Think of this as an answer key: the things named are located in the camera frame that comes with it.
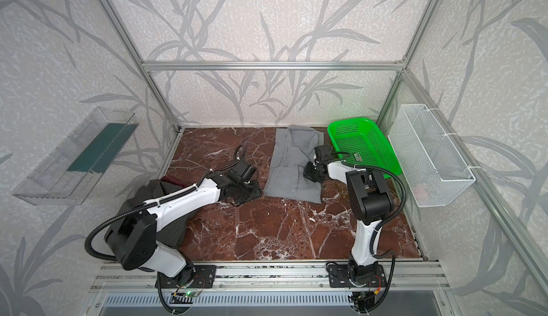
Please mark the green plastic basket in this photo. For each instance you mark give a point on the green plastic basket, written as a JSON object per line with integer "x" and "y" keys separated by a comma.
{"x": 363, "y": 136}

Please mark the maroon folded shirt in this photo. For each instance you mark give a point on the maroon folded shirt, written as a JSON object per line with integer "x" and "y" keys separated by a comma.
{"x": 173, "y": 181}

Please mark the grey long sleeve shirt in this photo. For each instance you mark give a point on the grey long sleeve shirt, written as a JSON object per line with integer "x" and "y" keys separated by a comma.
{"x": 294, "y": 149}

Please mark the white wire mesh basket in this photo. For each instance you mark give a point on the white wire mesh basket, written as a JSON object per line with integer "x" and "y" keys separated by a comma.
{"x": 431, "y": 163}

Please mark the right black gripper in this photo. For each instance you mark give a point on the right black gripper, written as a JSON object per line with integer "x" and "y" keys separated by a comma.
{"x": 315, "y": 170}

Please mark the clear plastic wall tray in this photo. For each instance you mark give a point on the clear plastic wall tray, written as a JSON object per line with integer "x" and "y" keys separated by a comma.
{"x": 69, "y": 174}

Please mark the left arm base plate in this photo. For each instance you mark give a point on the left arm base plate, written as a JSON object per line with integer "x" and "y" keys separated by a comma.
{"x": 197, "y": 277}

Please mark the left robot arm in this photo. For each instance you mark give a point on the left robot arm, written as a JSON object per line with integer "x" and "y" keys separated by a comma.
{"x": 133, "y": 238}

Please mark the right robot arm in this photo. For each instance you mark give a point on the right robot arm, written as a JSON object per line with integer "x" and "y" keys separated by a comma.
{"x": 370, "y": 204}

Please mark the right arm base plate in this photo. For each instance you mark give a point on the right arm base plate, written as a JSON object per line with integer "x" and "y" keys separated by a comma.
{"x": 351, "y": 275}

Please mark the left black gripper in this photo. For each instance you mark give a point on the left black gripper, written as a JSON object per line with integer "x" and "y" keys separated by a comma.
{"x": 247, "y": 188}

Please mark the dark striped folded shirt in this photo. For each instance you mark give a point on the dark striped folded shirt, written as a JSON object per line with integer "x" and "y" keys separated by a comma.
{"x": 173, "y": 234}

